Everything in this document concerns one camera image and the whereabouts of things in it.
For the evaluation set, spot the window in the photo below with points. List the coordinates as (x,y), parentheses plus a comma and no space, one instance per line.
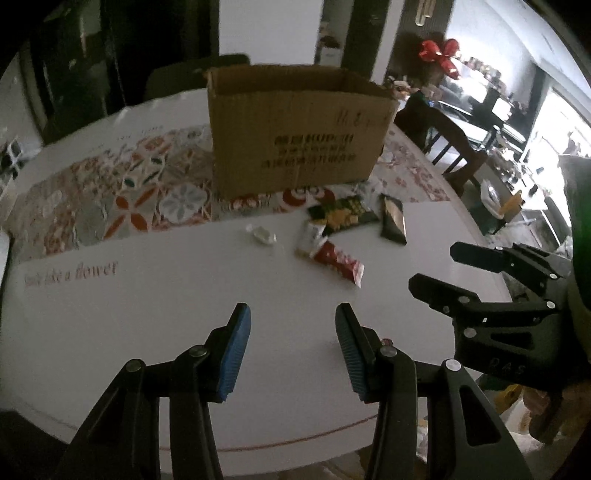
(558,120)

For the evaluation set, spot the person's right hand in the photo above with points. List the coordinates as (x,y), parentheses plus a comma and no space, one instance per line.
(551,410)

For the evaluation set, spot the dark green chair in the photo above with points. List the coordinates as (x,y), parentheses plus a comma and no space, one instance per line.
(180,81)
(581,207)

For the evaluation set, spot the dark slatted wall panel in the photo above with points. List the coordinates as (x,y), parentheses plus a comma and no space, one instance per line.
(406,27)

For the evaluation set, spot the green snack packet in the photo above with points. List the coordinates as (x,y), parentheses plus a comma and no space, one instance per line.
(344,216)

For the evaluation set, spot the white hallway box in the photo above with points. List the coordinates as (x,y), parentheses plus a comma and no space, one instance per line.
(330,55)

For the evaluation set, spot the small white candy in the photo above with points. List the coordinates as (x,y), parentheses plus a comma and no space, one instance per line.
(261,236)

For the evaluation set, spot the white plastic bag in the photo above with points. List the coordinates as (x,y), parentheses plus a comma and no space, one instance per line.
(517,429)

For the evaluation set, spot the yellow bag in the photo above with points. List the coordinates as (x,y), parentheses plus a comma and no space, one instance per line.
(509,396)

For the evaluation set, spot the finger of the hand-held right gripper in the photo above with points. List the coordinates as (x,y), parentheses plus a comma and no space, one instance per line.
(480,258)
(443,295)

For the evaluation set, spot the dark brown snack packet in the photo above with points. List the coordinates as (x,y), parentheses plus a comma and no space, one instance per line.
(393,221)

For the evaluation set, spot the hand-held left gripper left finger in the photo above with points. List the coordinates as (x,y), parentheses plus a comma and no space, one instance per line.
(235,350)

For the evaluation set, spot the dark sliding glass door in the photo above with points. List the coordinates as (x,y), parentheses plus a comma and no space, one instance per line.
(92,55)

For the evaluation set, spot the white patterned tablecloth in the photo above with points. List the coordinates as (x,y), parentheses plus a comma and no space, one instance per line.
(161,300)

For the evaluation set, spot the white storage cube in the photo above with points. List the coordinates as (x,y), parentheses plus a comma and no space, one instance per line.
(11,159)

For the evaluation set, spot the dark wooden chair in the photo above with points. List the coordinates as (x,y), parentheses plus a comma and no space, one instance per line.
(443,129)

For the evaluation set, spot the red balloon decoration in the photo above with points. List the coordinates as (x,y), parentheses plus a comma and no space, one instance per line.
(431,50)

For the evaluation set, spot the trash bin with bag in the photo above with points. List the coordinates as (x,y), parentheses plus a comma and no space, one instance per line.
(510,207)

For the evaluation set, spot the coffee table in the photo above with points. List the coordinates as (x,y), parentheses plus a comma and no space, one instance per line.
(545,217)

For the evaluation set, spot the dark interior door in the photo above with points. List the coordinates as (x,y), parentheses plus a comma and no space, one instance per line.
(364,37)

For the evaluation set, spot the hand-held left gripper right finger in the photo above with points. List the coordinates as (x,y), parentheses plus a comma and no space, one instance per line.
(352,355)

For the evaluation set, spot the brown cardboard box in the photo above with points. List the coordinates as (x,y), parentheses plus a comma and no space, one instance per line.
(295,152)

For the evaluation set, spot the wall shelf with ornaments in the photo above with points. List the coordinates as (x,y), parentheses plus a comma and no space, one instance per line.
(485,69)

